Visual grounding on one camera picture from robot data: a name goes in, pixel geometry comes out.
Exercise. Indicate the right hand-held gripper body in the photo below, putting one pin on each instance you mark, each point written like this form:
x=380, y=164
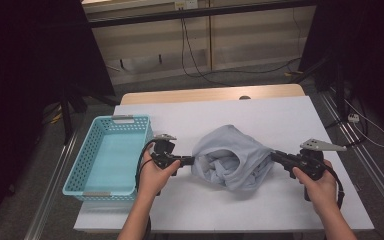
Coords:
x=311, y=163

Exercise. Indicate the white wall socket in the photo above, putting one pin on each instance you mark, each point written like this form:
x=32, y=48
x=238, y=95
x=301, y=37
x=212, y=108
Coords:
x=186, y=4

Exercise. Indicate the light wooden table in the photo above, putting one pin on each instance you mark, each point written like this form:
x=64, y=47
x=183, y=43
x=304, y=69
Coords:
x=180, y=96

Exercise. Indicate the metal floor rail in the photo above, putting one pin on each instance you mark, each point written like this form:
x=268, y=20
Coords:
x=383, y=191
x=50, y=190

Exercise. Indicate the person's right hand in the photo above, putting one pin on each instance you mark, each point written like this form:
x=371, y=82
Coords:
x=321, y=193

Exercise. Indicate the turquoise plastic basket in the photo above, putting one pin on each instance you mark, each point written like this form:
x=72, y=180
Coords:
x=113, y=160

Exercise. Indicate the white power strip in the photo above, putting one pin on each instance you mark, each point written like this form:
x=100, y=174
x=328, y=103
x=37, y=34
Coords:
x=353, y=117

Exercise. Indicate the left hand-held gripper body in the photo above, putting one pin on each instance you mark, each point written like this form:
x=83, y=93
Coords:
x=163, y=150

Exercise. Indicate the black metal stand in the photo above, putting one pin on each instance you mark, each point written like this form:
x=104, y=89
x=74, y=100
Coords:
x=339, y=93
x=66, y=116

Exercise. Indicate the dark round table grommet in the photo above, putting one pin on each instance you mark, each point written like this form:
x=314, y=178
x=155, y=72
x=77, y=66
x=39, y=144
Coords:
x=245, y=97

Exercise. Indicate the light blue tank top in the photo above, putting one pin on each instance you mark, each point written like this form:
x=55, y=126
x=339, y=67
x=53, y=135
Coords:
x=233, y=146

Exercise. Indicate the black horizontal bar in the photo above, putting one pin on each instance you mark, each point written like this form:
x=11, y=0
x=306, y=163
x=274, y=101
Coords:
x=146, y=17

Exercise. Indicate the person's left hand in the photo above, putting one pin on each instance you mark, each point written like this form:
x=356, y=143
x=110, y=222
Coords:
x=153, y=180

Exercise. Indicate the black curtain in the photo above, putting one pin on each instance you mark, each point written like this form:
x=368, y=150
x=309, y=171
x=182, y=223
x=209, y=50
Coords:
x=373, y=50
x=30, y=66

